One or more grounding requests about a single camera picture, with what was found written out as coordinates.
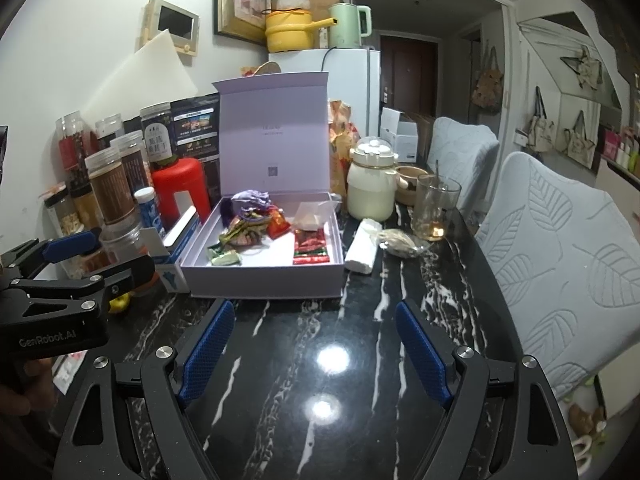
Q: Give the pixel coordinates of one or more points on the white pink packet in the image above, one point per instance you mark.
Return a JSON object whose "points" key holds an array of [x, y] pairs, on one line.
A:
{"points": [[70, 370]]}

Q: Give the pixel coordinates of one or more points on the clear plastic bag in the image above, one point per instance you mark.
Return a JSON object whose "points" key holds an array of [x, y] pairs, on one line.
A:
{"points": [[310, 217]]}

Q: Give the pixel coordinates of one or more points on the blue white medicine box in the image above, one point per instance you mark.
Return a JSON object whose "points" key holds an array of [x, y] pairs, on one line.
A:
{"points": [[172, 275]]}

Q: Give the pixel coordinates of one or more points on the white stair cabinet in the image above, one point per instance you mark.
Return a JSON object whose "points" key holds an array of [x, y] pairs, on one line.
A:
{"points": [[550, 60]]}

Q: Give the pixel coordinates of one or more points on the wooden bowl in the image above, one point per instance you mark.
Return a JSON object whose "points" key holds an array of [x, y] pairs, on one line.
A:
{"points": [[407, 185]]}

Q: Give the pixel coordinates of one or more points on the glass cup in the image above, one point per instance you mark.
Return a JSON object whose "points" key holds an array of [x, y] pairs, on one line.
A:
{"points": [[435, 200]]}

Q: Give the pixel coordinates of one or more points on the blue tube white cap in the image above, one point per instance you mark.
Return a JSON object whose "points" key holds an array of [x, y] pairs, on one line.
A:
{"points": [[147, 210]]}

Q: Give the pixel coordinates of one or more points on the green electric kettle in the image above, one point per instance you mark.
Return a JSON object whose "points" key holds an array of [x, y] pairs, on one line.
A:
{"points": [[347, 25]]}

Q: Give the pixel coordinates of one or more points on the person's left hand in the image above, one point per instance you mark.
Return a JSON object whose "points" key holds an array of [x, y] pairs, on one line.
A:
{"points": [[30, 395]]}

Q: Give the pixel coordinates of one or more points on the brown door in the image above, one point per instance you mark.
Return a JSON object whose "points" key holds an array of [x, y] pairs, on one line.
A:
{"points": [[407, 75]]}

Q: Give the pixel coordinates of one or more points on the group of clear food jars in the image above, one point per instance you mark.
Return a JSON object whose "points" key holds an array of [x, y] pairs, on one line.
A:
{"points": [[112, 185]]}

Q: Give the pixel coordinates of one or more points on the white board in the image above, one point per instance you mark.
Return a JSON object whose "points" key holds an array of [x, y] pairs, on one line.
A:
{"points": [[150, 75]]}

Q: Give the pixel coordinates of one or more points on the brown slipper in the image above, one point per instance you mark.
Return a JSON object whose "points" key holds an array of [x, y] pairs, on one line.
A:
{"points": [[585, 417]]}

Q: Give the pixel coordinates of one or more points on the yellow apple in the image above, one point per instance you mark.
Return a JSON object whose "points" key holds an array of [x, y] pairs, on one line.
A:
{"points": [[120, 305]]}

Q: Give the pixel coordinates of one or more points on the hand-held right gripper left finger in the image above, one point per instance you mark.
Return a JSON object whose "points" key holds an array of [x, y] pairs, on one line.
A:
{"points": [[205, 355]]}

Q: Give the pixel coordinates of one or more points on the white carton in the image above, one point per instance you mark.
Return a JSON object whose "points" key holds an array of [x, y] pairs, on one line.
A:
{"points": [[400, 135]]}

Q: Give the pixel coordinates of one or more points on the cream thermos bottle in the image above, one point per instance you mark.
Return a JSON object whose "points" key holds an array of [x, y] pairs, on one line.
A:
{"points": [[370, 190]]}

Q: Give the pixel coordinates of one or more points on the yellow pot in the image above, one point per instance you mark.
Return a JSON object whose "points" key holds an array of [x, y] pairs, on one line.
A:
{"points": [[287, 30]]}

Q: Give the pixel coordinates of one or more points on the white tissue pack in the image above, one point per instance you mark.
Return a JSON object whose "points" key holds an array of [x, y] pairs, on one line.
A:
{"points": [[362, 250]]}

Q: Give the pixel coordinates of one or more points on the black printed pouch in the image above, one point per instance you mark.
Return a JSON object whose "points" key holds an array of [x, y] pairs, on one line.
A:
{"points": [[195, 125]]}

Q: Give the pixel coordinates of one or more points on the gold framed picture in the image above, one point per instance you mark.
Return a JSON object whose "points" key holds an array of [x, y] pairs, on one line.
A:
{"points": [[240, 0]]}

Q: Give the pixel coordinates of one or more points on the canvas tote bag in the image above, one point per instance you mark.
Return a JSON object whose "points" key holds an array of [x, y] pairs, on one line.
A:
{"points": [[535, 127], [582, 142]]}

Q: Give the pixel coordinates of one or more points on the lavender gift box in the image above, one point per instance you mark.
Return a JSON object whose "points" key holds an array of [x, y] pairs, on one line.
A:
{"points": [[275, 130]]}

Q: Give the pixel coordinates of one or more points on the orange snack bag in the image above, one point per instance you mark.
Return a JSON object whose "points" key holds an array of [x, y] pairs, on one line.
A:
{"points": [[340, 130]]}

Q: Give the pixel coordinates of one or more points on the light blue covered chair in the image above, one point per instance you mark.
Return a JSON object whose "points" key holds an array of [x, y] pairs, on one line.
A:
{"points": [[462, 160], [560, 260]]}

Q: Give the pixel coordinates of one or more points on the large red snack packet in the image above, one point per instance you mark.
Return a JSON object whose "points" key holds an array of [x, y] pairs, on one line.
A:
{"points": [[310, 247]]}

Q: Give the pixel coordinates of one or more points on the purple satin pouch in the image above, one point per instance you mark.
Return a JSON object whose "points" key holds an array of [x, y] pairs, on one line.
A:
{"points": [[252, 200]]}

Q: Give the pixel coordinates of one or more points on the brown hanging bag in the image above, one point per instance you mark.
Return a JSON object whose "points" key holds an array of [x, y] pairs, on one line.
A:
{"points": [[487, 85]]}

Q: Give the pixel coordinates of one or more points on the white fluffy slipper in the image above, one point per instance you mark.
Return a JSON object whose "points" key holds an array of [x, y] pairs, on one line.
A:
{"points": [[582, 447]]}

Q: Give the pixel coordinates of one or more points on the white fridge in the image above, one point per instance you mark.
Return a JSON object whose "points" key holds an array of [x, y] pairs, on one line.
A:
{"points": [[350, 85]]}

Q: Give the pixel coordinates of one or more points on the brown snack packet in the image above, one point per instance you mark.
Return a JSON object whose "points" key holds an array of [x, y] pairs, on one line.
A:
{"points": [[242, 232]]}

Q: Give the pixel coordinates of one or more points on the cardboard box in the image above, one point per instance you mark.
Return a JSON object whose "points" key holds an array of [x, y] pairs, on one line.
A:
{"points": [[322, 10]]}

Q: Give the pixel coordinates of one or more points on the row of cosmetic bottles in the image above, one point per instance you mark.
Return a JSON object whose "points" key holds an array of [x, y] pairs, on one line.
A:
{"points": [[622, 150]]}

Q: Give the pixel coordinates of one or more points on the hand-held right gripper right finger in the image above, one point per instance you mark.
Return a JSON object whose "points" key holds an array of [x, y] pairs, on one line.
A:
{"points": [[422, 355]]}

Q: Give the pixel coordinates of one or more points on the green snack packet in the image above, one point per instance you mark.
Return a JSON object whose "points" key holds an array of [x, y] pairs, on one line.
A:
{"points": [[225, 257]]}

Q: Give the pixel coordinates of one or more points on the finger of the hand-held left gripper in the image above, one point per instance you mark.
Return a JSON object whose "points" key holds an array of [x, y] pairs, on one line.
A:
{"points": [[125, 275], [70, 247]]}

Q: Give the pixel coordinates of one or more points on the small red snack packet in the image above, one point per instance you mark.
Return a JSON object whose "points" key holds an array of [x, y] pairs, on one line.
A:
{"points": [[277, 222]]}

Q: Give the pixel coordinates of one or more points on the red canister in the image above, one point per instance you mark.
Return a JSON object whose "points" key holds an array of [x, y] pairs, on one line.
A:
{"points": [[180, 180]]}

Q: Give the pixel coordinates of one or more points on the small wall monitor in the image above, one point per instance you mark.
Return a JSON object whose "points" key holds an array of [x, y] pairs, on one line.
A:
{"points": [[172, 22]]}

